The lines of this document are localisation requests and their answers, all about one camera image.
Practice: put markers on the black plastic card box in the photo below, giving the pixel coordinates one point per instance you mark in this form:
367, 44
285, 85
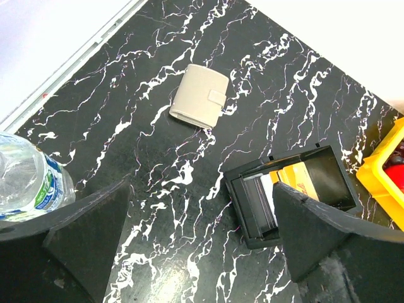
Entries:
328, 175

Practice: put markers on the clear plastic water bottle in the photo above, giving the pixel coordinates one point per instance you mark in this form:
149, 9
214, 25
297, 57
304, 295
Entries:
32, 183

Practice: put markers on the aluminium frame rail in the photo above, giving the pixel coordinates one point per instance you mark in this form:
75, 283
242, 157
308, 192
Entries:
45, 42

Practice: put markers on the white card in box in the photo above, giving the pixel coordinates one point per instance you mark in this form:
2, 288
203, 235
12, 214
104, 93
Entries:
268, 189

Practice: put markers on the red apple left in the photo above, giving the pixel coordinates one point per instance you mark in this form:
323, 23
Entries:
396, 174

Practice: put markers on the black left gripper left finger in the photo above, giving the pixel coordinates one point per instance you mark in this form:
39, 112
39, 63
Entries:
65, 255

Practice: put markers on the beige leather card holder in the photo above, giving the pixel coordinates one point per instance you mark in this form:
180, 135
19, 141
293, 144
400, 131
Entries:
200, 96

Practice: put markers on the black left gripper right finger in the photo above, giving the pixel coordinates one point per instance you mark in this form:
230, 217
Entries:
336, 257

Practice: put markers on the yellow plastic bin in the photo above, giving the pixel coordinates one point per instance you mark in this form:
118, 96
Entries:
376, 181

